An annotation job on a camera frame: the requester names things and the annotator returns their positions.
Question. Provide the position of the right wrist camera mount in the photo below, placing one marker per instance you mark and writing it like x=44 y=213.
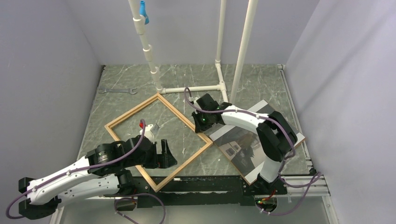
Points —
x=193 y=100

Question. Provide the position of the grey metal wrench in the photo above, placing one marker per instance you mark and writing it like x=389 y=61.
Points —
x=102 y=90

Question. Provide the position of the white PVC pipe stand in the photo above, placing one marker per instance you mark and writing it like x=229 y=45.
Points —
x=221 y=86

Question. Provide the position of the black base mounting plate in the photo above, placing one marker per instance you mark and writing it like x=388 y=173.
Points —
x=201 y=190

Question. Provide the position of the glossy photo board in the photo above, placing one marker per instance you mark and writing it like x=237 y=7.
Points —
x=239 y=142

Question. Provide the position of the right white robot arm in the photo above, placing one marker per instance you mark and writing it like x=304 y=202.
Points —
x=276 y=135

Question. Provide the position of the blue nozzle on pipe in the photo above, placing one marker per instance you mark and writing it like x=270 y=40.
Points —
x=143 y=12

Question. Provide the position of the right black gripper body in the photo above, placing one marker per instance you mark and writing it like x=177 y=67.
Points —
x=202 y=119

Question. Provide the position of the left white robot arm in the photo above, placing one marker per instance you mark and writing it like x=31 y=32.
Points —
x=103 y=171

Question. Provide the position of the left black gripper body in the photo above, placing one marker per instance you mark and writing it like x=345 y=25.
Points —
x=148 y=160

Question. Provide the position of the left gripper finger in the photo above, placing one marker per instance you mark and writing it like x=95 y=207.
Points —
x=166 y=161
x=165 y=147

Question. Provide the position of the aluminium rail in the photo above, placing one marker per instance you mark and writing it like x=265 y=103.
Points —
x=307 y=202

